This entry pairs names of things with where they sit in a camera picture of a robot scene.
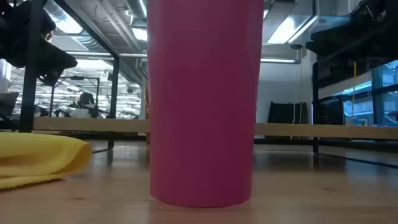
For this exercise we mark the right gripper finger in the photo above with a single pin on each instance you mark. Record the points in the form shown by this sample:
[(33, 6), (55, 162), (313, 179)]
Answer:
[(357, 40)]

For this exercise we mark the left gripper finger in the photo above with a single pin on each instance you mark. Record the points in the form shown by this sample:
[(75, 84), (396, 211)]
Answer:
[(53, 62)]

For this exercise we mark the black folded panel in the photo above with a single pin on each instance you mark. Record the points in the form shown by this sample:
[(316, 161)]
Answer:
[(286, 112)]

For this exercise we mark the person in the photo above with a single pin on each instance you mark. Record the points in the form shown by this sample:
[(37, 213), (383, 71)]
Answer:
[(85, 105)]

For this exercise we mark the black metal frame post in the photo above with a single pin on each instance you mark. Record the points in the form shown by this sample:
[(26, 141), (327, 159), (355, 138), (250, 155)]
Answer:
[(31, 77)]

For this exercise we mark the black cabinet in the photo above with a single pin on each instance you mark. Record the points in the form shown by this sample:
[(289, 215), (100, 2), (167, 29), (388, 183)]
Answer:
[(331, 110)]

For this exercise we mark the yellow cloth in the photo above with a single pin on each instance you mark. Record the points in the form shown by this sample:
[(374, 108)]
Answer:
[(34, 158)]

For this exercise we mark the pink plastic cup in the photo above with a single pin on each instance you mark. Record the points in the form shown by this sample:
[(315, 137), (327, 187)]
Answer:
[(203, 102)]

